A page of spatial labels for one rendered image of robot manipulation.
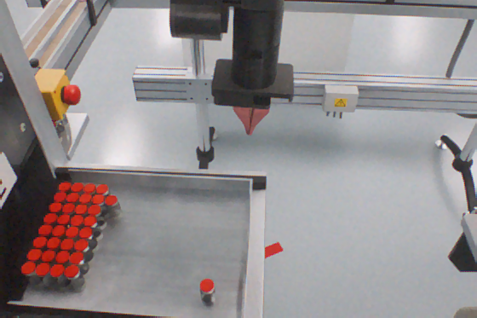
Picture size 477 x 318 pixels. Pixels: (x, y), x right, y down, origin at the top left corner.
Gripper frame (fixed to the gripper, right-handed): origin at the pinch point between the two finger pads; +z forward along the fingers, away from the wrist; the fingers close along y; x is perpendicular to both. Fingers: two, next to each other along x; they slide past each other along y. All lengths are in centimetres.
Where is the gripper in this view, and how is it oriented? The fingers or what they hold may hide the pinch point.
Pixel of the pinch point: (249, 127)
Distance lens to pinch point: 61.4
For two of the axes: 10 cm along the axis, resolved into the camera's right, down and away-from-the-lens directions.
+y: -10.0, -0.8, 0.2
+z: -0.4, 7.2, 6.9
